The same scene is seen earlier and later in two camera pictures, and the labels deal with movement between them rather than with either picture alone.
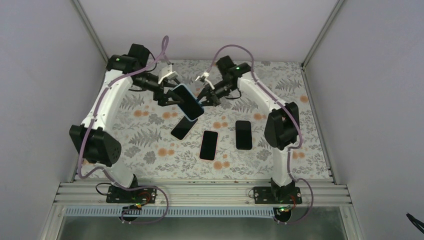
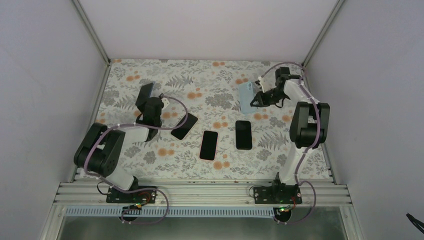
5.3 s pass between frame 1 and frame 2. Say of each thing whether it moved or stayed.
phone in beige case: stayed
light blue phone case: moved
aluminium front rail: stayed
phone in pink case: stayed
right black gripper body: moved
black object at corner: stayed
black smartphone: moved
